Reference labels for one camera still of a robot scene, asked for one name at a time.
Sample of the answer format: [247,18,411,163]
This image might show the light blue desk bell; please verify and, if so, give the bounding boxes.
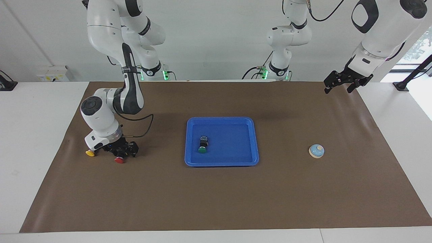
[308,144,325,159]

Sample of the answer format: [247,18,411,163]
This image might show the blue plastic tray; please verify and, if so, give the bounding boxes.
[184,117,260,167]

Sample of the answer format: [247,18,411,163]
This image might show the black angled stand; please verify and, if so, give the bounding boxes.
[393,54,432,92]

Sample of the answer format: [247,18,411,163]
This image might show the bright window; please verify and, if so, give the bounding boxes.
[395,27,432,64]

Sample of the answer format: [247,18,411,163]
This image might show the brown table mat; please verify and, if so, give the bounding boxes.
[19,81,432,233]

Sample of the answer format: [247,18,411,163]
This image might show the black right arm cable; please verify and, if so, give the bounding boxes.
[113,101,155,138]

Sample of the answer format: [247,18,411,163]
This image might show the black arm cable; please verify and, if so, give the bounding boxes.
[113,101,155,138]
[305,0,409,63]

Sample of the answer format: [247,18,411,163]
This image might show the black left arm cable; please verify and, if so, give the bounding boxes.
[305,0,409,63]

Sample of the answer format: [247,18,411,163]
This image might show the grey base cable with connector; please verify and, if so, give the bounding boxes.
[256,51,274,70]

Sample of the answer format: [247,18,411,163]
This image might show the white wall outlet box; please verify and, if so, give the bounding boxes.
[36,66,70,82]

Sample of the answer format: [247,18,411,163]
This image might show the black table clamp mount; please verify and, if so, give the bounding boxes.
[0,70,18,91]

